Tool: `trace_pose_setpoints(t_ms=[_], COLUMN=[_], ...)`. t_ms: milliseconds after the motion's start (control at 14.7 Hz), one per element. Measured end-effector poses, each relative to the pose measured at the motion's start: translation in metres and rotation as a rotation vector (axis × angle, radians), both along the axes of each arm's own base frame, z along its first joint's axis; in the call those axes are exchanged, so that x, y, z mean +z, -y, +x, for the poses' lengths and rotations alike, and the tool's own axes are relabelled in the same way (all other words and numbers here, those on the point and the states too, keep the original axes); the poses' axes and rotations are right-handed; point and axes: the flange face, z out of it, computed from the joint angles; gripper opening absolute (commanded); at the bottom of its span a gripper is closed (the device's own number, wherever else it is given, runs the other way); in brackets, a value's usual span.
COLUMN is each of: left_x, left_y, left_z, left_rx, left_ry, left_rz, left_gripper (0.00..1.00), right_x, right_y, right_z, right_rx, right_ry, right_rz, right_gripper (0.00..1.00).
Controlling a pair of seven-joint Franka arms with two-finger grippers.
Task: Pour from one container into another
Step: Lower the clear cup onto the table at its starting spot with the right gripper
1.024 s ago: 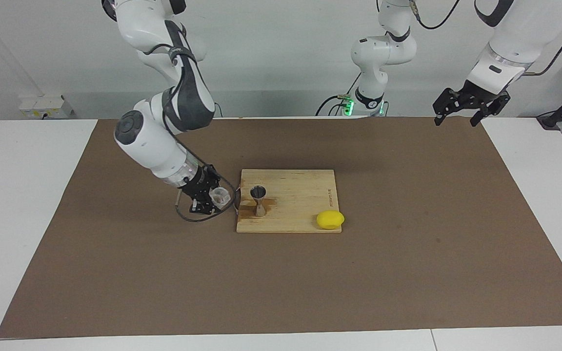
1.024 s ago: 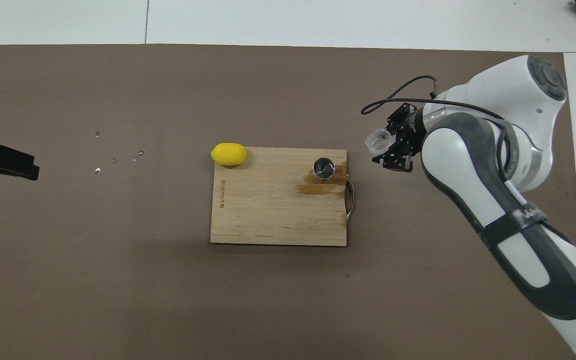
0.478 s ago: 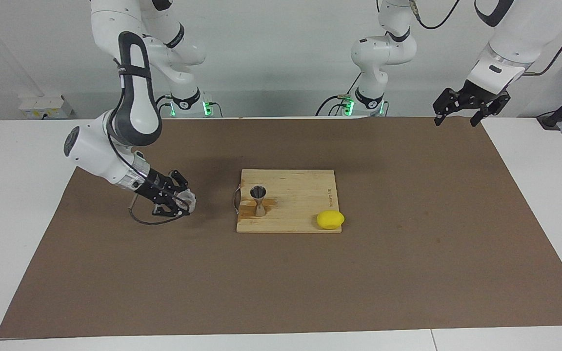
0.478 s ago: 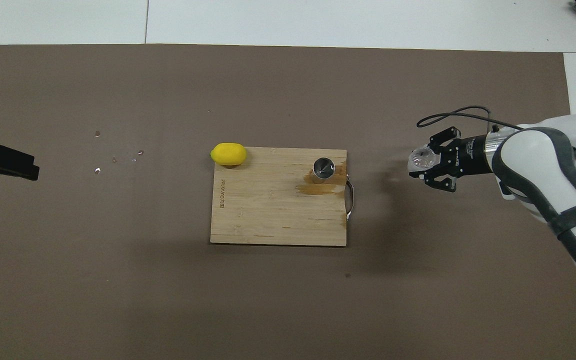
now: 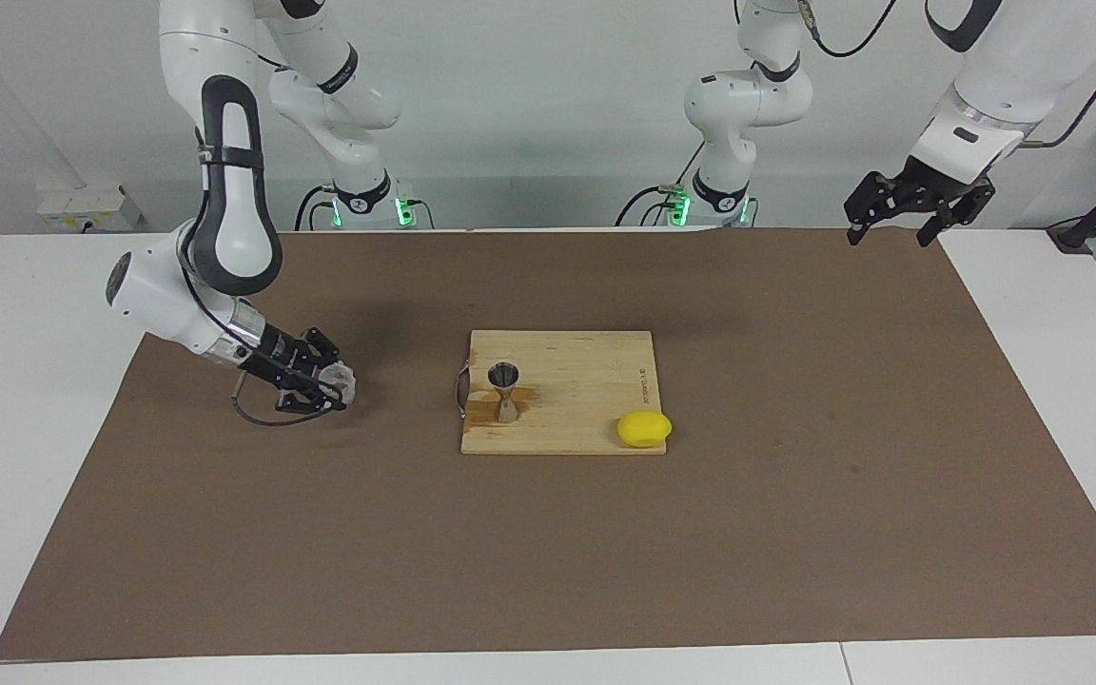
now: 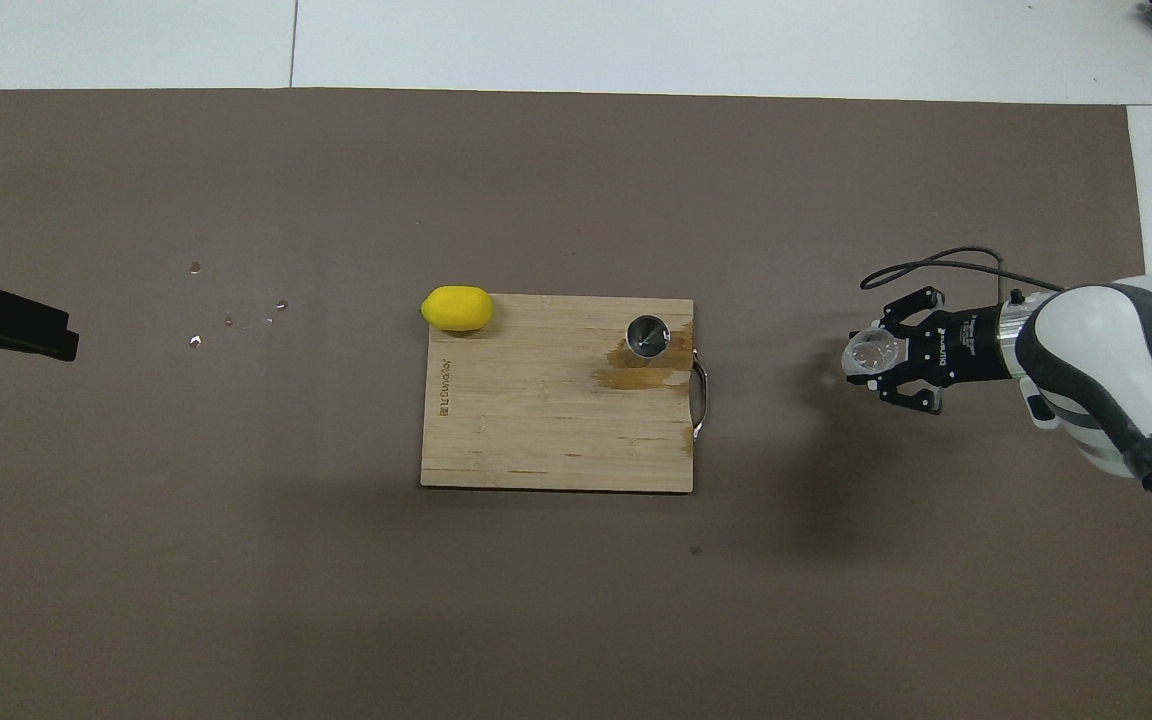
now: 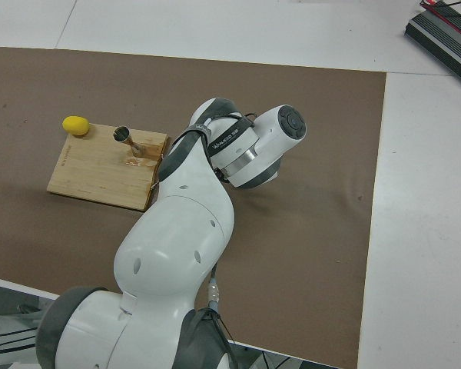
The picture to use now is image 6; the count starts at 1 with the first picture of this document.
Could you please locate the wooden cutting board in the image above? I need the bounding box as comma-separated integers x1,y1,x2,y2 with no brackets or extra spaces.
420,294,710,494

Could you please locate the yellow lemon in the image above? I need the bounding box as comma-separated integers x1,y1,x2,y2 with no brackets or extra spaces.
421,285,495,333

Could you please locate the steel double jigger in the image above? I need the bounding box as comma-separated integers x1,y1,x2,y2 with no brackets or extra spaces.
624,313,675,370

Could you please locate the brown table mat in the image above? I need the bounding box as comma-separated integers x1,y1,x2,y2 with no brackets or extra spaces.
0,88,1152,720

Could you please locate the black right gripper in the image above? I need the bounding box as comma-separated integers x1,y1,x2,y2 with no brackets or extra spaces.
858,286,1016,416

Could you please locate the clear plastic cup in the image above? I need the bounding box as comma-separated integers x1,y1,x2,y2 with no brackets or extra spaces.
841,325,908,387

